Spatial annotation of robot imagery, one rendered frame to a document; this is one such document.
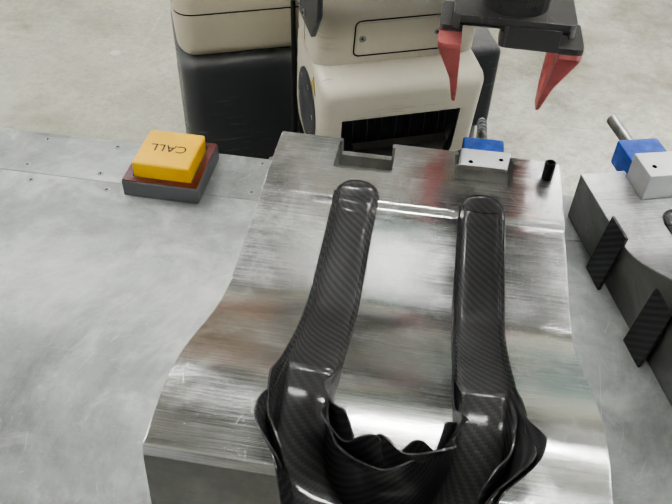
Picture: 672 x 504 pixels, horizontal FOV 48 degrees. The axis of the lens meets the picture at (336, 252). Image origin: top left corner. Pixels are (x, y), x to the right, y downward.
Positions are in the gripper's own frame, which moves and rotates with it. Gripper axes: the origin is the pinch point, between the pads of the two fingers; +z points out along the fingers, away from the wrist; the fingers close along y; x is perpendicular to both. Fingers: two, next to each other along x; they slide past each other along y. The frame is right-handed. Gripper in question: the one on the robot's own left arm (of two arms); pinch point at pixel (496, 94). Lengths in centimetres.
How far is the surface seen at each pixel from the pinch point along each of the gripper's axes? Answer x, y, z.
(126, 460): -36.0, -25.0, 12.6
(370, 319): -26.7, -8.4, 3.7
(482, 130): 7.7, 0.1, 9.4
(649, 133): 140, 62, 92
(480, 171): -5.5, -0.6, 5.0
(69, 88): 129, -118, 93
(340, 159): -5.5, -13.8, 5.6
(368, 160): -5.5, -11.1, 5.3
